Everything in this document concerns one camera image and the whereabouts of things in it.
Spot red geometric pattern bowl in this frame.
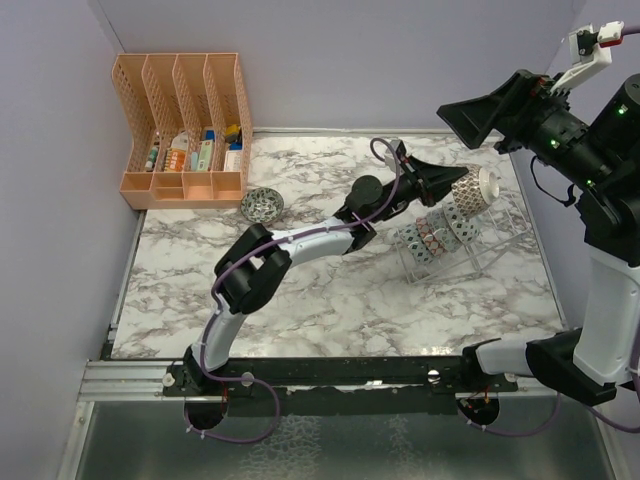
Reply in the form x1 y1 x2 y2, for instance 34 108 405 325
415 217 445 258

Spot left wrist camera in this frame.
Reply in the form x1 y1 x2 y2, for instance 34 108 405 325
384 139 406 172

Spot orange plastic desk organizer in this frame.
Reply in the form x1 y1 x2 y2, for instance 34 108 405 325
112 53 253 211

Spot items in organizer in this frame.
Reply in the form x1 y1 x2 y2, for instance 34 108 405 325
144 124 243 172

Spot brown tile pattern bowl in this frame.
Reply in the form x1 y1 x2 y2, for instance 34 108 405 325
452 164 500 219

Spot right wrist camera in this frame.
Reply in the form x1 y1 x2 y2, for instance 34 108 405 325
551 21 625 95

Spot red circle pattern bowl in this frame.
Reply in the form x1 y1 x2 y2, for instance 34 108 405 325
442 202 480 245

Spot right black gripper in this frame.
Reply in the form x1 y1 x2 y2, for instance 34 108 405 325
438 67 619 190

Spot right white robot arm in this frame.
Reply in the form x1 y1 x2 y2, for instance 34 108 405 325
437 70 639 406

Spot white wire dish rack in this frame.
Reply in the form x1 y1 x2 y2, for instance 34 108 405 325
387 175 532 283

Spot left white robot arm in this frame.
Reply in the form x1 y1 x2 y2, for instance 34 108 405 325
184 156 468 395

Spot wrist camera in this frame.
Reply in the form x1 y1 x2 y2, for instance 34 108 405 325
551 21 625 95
384 139 406 172

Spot green leaf pattern bowl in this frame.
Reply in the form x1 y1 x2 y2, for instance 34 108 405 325
240 187 284 223

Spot blue floral pattern bowl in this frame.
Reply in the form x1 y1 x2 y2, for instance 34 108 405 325
399 223 434 266

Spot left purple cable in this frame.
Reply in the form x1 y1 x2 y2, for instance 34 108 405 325
187 137 409 444

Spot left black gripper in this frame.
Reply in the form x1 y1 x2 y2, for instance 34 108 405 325
368 156 468 225

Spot blue triangle pattern bowl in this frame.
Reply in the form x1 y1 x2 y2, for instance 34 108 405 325
426 209 461 252

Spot purple cable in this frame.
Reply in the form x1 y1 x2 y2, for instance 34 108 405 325
187 137 409 444
467 19 640 437

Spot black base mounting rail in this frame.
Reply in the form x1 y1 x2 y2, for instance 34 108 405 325
99 327 521 417

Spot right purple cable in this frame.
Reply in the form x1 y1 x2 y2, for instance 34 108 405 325
467 19 640 437

